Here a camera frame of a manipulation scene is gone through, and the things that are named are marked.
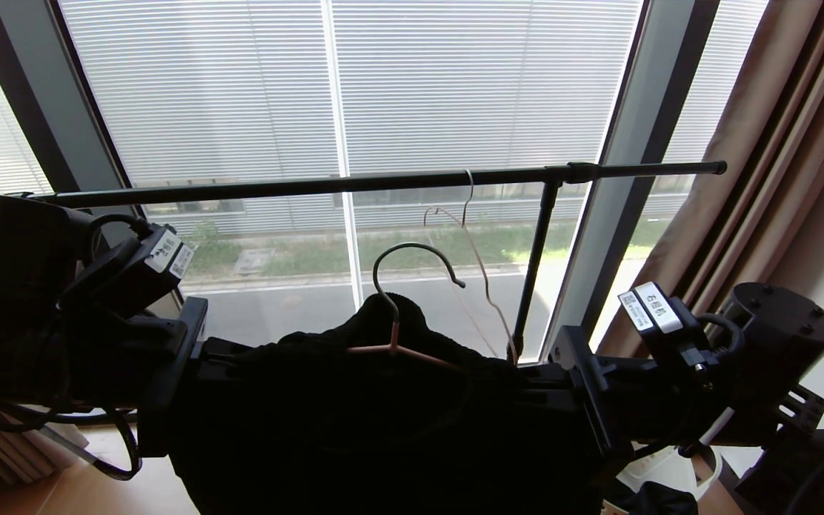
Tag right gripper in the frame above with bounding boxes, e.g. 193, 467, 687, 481
548, 325, 729, 473

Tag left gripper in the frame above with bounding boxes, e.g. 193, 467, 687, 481
62, 297, 210, 458

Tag black shorts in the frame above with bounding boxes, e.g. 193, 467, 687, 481
169, 292, 607, 515

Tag pink clothes hanger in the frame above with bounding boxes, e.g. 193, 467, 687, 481
346, 243, 467, 373
424, 170, 520, 364

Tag white laundry basket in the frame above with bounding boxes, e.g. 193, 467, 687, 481
602, 443, 724, 515

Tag heap of black clothes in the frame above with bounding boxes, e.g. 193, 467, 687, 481
619, 481, 700, 515

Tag black clothes rack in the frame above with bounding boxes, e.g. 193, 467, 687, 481
0, 161, 728, 364

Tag brown curtain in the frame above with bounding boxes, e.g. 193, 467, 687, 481
0, 401, 91, 487
596, 0, 824, 358

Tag window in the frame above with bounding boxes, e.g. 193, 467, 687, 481
0, 0, 770, 362

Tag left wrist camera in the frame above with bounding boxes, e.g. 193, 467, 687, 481
62, 220, 196, 319

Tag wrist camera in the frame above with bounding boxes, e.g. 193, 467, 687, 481
62, 220, 196, 319
618, 281, 715, 373

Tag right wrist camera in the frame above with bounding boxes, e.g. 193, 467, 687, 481
618, 281, 715, 373

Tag black cable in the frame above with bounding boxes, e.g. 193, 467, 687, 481
90, 408, 143, 481

